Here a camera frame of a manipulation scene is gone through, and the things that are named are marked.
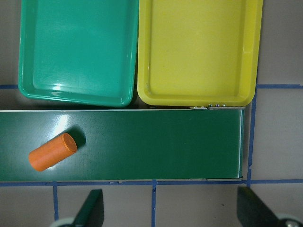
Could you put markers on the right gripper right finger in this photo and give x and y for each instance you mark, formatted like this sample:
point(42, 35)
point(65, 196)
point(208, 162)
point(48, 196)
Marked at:
point(252, 211)

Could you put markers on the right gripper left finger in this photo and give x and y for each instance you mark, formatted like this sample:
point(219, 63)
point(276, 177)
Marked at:
point(91, 213)

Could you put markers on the plain orange cylinder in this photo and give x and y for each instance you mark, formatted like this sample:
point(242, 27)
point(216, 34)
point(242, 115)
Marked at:
point(52, 152)

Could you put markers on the green conveyor belt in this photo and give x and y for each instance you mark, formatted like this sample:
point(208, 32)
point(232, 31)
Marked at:
point(126, 144)

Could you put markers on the green plastic tray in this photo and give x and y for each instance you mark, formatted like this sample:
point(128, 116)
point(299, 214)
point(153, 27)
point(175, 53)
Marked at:
point(78, 51)

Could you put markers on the yellow plastic tray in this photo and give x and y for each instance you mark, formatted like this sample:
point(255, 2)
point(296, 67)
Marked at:
point(198, 52)

